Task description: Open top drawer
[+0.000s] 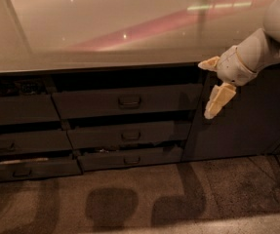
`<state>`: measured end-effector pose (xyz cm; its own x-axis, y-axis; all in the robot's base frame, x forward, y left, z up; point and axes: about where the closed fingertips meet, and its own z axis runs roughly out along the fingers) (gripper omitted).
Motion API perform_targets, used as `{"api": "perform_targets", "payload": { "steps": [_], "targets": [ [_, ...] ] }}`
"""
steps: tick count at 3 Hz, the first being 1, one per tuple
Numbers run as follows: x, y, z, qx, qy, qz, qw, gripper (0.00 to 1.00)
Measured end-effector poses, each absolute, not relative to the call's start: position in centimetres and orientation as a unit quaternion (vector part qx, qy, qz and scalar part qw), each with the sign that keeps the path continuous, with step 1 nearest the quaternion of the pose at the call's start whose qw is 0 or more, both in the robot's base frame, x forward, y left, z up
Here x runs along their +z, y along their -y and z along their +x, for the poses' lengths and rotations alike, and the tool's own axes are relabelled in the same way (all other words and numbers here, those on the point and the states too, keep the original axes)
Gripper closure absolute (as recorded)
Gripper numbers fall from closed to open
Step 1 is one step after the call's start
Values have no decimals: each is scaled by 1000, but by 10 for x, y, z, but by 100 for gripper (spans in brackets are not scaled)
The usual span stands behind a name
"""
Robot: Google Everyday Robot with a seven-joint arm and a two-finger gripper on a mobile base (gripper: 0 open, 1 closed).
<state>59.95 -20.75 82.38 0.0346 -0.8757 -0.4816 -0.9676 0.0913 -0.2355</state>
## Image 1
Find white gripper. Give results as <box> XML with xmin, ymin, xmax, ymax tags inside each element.
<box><xmin>198</xmin><ymin>46</ymin><xmax>257</xmax><ymax>119</ymax></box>

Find dark drawer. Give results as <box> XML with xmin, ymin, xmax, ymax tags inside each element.
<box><xmin>0</xmin><ymin>95</ymin><xmax>59</xmax><ymax>126</ymax></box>
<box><xmin>52</xmin><ymin>84</ymin><xmax>202</xmax><ymax>119</ymax></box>
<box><xmin>78</xmin><ymin>145</ymin><xmax>182</xmax><ymax>172</ymax></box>
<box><xmin>0</xmin><ymin>130</ymin><xmax>71</xmax><ymax>156</ymax></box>
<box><xmin>0</xmin><ymin>158</ymin><xmax>81</xmax><ymax>182</ymax></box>
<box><xmin>67</xmin><ymin>121</ymin><xmax>191</xmax><ymax>149</ymax></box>

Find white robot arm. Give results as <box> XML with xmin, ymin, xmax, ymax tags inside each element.
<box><xmin>198</xmin><ymin>0</ymin><xmax>280</xmax><ymax>119</ymax></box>

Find items in left drawer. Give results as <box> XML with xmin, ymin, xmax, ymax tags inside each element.
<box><xmin>0</xmin><ymin>79</ymin><xmax>46</xmax><ymax>97</ymax></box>

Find dark cabinet door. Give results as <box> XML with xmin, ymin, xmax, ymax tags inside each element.
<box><xmin>182</xmin><ymin>64</ymin><xmax>280</xmax><ymax>161</ymax></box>

